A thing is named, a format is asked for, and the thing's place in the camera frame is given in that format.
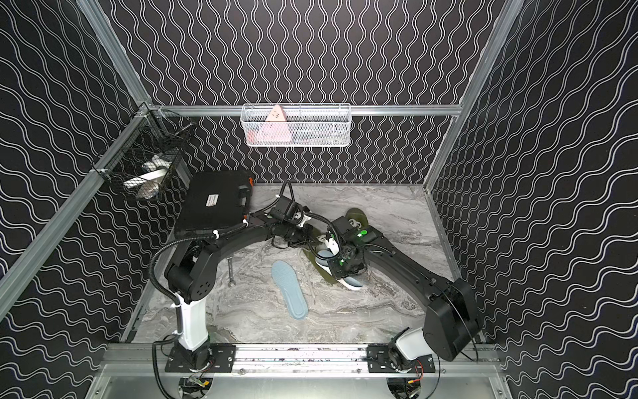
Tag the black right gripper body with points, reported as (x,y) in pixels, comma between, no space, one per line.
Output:
(341,266)

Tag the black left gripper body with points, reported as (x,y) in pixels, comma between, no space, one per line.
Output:
(303,234)

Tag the light blue insole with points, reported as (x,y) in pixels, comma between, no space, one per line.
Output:
(324,253)
(285,277)

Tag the green shoe one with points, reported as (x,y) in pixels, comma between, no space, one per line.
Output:
(357,218)
(322,267)

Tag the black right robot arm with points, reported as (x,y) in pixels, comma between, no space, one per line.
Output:
(451,314)

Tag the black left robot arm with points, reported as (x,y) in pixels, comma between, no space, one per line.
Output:
(193,271)

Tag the black tool case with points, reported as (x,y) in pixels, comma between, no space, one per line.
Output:
(215,200)

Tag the metal wrench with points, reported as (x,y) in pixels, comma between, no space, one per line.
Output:
(230,264)

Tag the pink triangle card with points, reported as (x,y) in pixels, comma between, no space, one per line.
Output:
(275,129)

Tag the white items in black basket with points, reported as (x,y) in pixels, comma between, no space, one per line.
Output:
(148,183)

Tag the white wire basket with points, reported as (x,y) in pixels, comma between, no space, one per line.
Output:
(311,124)

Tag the black wire basket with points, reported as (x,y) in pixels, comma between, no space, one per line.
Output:
(163,133)

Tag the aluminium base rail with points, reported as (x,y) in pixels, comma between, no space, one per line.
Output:
(324,360)

